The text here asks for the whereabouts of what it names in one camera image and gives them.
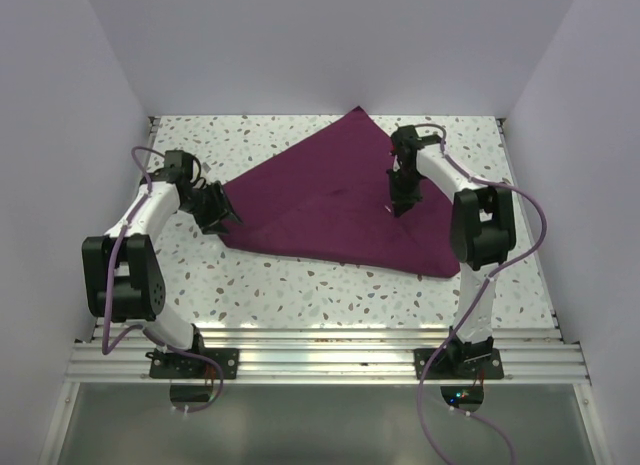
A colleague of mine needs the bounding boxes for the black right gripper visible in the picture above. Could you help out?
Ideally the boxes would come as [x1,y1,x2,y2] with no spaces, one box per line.
[387,167,423,218]

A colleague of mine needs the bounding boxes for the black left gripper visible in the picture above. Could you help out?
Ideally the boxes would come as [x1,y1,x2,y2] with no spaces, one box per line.
[180,180,242,234]

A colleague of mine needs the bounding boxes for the purple surgical drape cloth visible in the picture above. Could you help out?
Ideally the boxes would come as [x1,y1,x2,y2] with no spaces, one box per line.
[222,108,459,279]

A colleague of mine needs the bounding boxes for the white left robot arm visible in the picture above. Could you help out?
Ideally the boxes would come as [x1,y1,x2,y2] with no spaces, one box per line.
[81,181,240,378]

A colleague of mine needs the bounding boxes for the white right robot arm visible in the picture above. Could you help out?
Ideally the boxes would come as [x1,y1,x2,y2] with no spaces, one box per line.
[387,125,516,379]

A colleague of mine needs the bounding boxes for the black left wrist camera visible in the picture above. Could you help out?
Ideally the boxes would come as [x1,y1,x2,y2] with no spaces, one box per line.
[158,150,204,185]

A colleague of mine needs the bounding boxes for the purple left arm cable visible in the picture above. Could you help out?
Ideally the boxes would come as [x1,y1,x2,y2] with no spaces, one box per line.
[101,146,225,414]

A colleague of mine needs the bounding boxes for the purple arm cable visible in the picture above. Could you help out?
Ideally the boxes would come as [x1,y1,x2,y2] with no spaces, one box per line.
[416,123,549,465]
[101,146,225,414]

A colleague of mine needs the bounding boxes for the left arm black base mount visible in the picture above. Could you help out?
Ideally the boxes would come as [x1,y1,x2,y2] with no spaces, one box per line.
[145,348,240,380]

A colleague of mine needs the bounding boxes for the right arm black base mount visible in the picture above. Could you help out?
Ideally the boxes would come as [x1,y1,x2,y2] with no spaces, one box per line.
[425,349,505,380]

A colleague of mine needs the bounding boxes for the aluminium table edge rail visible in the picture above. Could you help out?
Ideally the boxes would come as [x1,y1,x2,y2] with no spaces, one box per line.
[64,326,590,385]

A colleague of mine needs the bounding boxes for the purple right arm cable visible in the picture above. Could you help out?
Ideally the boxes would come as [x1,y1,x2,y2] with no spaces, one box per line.
[416,123,549,465]

